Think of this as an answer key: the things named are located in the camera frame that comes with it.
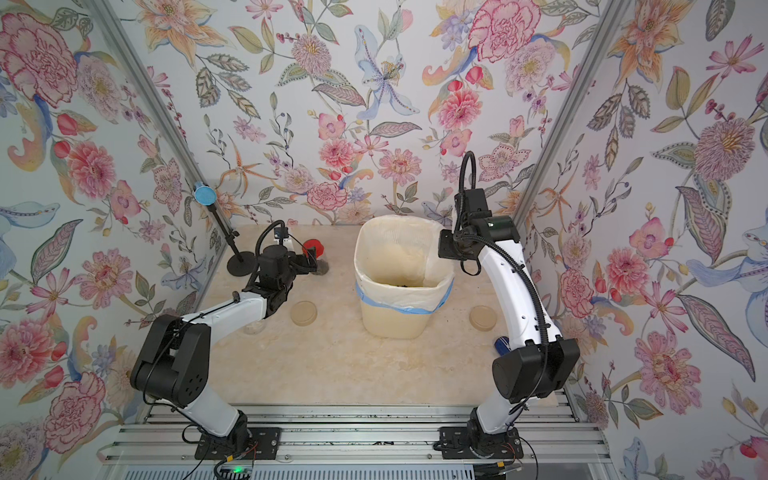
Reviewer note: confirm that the red lid tea jar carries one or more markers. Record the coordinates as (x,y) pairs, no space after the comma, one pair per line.
(313,249)

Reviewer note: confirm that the cream trash bin with liner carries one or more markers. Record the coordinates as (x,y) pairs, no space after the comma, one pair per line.
(399,277)

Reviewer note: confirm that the beige jar lid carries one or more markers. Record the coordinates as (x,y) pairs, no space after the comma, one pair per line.
(483,318)
(303,313)

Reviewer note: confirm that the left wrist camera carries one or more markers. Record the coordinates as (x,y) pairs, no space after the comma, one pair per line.
(286,241)

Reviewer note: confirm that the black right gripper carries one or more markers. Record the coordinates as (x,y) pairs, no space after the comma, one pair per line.
(447,252)

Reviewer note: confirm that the aluminium corner post right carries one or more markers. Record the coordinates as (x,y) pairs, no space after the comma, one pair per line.
(608,25)

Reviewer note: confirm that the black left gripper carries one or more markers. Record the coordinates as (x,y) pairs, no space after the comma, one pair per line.
(303,266)

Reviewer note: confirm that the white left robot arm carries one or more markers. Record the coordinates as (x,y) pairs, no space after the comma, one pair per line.
(173,365)

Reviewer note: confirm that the black round-base stand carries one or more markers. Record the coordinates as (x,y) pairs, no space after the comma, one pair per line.
(241,263)

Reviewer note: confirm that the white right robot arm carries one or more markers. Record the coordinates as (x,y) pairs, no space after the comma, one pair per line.
(539,359)

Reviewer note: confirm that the aluminium corner post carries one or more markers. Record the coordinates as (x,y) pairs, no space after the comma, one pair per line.
(608,25)
(104,17)

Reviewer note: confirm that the aluminium corner post left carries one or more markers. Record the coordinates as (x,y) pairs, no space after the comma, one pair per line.
(104,17)

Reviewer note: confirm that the clear glass tea jar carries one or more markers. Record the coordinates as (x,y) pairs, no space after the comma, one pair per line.
(254,328)

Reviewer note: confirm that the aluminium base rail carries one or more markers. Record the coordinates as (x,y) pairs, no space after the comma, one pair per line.
(366,442)

